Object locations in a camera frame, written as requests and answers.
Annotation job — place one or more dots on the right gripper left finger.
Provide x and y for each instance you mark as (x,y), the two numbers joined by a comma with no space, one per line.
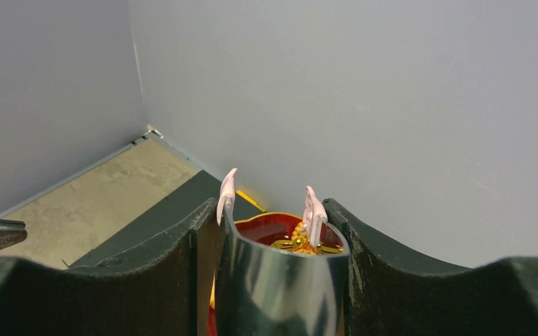
(161,286)

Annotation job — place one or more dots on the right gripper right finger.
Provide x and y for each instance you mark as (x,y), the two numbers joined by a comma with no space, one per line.
(395,290)

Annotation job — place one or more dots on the pink silicone metal tongs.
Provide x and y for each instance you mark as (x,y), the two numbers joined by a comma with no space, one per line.
(314,218)

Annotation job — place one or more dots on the red three-tier cake stand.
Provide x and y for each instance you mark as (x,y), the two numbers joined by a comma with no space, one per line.
(262,290)

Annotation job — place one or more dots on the round biscuit tray corner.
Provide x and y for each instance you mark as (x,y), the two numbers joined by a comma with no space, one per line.
(299,232)

